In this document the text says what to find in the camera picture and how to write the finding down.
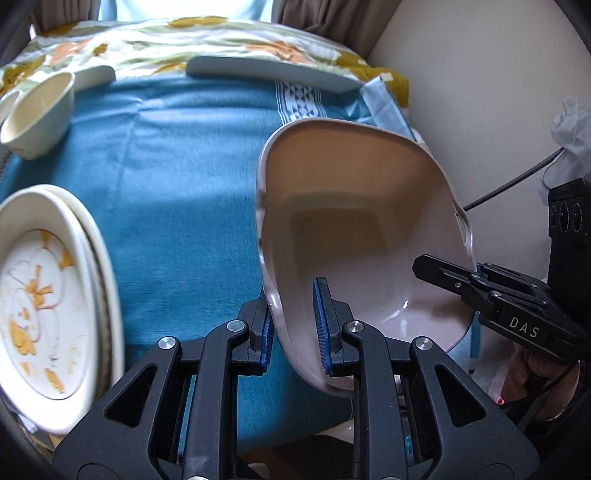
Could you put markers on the pink square bowl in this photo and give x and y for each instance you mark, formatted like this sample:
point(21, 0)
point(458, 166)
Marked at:
point(369, 207)

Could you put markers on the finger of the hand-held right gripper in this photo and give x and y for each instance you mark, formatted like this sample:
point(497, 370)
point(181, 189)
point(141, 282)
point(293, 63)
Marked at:
point(508, 277)
point(443, 273)

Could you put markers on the white crumpled cloth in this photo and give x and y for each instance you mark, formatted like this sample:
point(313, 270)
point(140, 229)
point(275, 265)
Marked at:
point(572, 134)

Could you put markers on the blue tablecloth with patterned border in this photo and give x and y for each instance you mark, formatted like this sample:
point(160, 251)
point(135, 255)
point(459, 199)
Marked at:
point(184, 184)

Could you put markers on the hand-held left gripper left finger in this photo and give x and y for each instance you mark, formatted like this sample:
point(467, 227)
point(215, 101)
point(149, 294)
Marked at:
point(265, 344)

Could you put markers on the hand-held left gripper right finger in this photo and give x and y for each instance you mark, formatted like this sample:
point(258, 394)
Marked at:
point(322, 332)

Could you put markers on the person's right hand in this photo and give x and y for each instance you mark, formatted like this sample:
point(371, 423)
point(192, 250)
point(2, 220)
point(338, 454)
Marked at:
point(524, 371)

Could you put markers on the floral striped blanket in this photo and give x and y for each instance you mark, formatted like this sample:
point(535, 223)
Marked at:
point(152, 46)

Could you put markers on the cream bowl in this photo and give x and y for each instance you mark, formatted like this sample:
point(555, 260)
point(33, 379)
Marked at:
point(39, 124)

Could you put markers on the plain white plate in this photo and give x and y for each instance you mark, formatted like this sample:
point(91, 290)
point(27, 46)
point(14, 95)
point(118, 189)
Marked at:
point(112, 295)

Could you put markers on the light blue window cloth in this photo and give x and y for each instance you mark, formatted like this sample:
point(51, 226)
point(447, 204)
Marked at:
point(184, 8)

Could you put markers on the white plate with yellow print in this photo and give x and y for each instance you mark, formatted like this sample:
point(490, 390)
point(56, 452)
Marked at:
point(41, 332)

